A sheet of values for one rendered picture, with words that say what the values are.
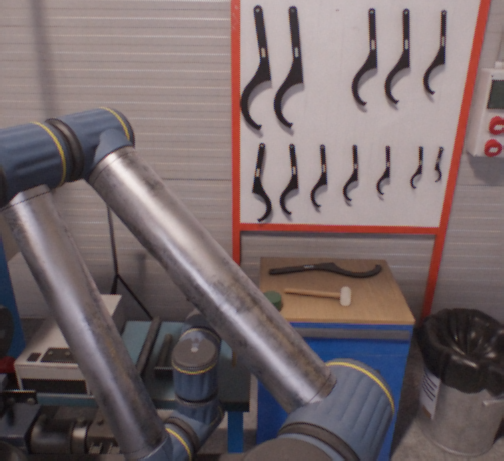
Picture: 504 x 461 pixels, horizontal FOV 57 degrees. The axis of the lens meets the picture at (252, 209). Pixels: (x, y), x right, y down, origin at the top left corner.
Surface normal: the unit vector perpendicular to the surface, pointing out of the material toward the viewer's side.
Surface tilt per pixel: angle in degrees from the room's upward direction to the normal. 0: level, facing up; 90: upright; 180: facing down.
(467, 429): 93
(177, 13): 90
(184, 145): 90
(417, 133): 90
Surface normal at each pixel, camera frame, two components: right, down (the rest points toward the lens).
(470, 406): -0.27, 0.42
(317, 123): -0.03, 0.39
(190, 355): 0.01, -0.92
